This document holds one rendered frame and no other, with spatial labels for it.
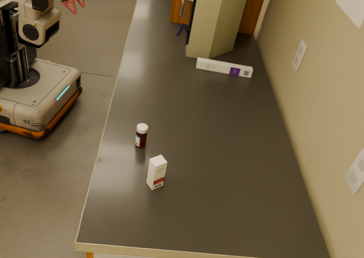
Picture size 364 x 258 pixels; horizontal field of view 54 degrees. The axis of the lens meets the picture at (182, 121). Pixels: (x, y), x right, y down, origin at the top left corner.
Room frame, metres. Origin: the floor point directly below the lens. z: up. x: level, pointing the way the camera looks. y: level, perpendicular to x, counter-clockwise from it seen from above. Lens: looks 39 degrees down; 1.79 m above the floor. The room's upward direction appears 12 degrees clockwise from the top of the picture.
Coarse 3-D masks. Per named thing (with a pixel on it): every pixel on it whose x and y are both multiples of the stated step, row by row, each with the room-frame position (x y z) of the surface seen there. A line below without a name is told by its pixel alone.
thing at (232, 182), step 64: (128, 64) 1.37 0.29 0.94; (192, 64) 1.49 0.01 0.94; (256, 64) 1.62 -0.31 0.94; (128, 128) 0.95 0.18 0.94; (192, 128) 1.02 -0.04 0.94; (256, 128) 1.10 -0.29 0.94; (128, 192) 0.67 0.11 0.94; (192, 192) 0.72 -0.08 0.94; (256, 192) 0.78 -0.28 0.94; (192, 256) 0.52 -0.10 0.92; (256, 256) 0.55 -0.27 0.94; (320, 256) 0.59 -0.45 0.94
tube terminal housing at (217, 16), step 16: (208, 0) 1.56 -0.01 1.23; (224, 0) 1.58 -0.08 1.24; (240, 0) 1.68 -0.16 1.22; (208, 16) 1.56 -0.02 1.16; (224, 16) 1.60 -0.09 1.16; (240, 16) 1.71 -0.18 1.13; (192, 32) 1.55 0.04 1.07; (208, 32) 1.56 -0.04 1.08; (224, 32) 1.63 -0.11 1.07; (192, 48) 1.55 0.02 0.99; (208, 48) 1.56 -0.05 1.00; (224, 48) 1.66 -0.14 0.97
